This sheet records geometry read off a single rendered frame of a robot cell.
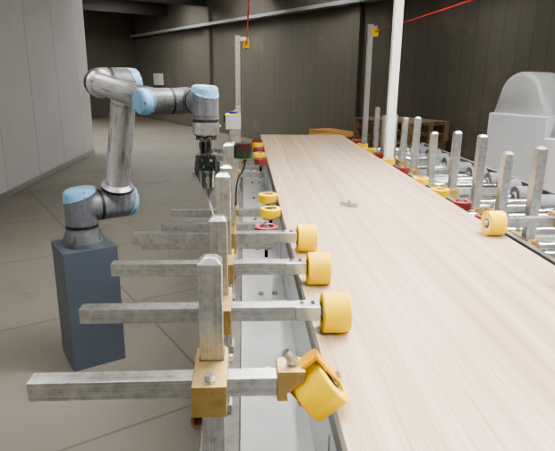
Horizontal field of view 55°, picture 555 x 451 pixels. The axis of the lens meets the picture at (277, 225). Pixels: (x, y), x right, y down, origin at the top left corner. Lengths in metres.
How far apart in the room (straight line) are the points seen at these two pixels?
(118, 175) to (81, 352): 0.87
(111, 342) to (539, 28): 5.99
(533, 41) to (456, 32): 1.14
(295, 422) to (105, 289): 1.59
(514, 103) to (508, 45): 1.15
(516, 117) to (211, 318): 5.81
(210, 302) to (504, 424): 0.47
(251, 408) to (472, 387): 0.58
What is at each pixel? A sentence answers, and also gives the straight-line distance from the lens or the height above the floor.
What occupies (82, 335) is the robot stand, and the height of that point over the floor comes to 0.18.
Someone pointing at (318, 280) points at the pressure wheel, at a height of 0.92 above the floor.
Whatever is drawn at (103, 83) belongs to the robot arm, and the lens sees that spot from 2.21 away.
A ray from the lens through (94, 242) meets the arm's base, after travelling 2.64.
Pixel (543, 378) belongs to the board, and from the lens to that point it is 1.05.
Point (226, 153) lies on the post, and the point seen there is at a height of 1.15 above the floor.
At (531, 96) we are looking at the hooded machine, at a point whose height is 1.21.
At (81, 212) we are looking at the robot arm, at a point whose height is 0.77.
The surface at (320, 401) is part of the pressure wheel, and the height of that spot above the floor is 0.94.
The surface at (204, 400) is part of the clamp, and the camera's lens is 0.80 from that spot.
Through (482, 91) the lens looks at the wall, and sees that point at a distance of 7.61.
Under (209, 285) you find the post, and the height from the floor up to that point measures 1.09.
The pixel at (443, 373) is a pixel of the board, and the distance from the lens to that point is 0.99.
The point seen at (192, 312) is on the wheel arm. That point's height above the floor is 0.95.
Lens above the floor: 1.39
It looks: 16 degrees down
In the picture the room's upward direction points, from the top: 1 degrees clockwise
